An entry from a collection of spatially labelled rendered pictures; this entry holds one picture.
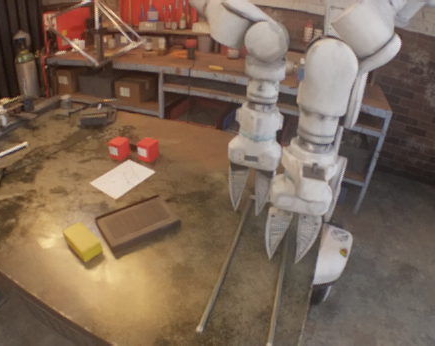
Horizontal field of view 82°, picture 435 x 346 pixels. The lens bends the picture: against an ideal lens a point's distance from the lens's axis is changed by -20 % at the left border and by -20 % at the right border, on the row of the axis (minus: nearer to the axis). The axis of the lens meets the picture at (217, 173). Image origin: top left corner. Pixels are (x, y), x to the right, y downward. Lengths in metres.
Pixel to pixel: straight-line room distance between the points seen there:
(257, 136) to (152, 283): 0.32
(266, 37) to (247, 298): 0.43
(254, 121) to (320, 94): 0.18
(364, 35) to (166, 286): 0.49
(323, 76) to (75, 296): 0.52
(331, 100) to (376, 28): 0.11
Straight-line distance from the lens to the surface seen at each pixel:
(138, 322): 0.52
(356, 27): 0.40
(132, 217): 0.65
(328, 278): 1.43
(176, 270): 0.57
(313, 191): 0.39
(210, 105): 2.68
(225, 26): 0.53
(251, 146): 0.57
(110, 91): 2.66
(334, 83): 0.39
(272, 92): 0.54
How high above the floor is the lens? 1.33
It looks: 33 degrees down
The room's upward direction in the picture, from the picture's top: 4 degrees clockwise
